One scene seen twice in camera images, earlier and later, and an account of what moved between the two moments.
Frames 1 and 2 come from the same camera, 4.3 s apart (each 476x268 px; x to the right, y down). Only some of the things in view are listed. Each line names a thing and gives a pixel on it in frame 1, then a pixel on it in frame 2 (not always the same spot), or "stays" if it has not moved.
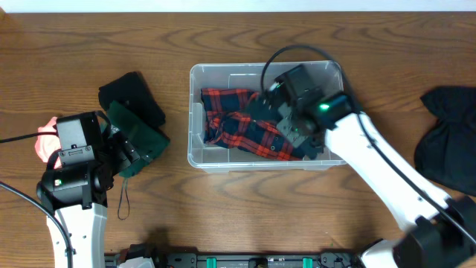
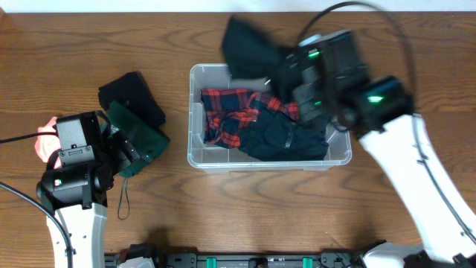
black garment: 445,151 -> 253,53
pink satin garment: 47,144 stays
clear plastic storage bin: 254,77 stays
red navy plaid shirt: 227,120 stays
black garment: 133,91 stays
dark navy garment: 260,106 -> 276,137
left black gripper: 124,151 stays
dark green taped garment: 147,138 stays
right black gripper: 287,128 -> 305,96
